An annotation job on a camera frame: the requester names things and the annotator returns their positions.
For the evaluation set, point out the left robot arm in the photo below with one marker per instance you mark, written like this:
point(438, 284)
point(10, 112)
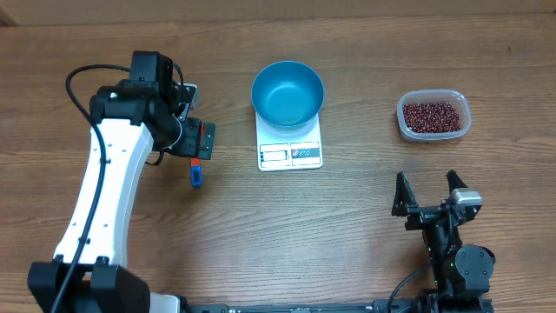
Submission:
point(146, 112)

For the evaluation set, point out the blue metal bowl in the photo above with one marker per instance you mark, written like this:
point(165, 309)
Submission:
point(287, 94)

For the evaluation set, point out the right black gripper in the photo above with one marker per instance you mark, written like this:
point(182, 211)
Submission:
point(405, 206)

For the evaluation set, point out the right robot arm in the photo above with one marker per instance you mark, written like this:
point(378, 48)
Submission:
point(461, 272)

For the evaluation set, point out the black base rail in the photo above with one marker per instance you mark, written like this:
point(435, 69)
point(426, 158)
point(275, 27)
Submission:
point(377, 306)

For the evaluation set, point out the white digital kitchen scale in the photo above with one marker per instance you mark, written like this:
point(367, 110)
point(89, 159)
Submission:
point(281, 150)

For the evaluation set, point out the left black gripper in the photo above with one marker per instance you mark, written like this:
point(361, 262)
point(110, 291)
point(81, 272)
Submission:
point(191, 149)

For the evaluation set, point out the orange scoop with blue handle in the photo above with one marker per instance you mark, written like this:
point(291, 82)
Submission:
point(195, 172)

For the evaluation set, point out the clear plastic container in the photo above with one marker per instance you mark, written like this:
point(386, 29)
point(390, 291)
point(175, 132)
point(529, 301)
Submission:
point(455, 98)

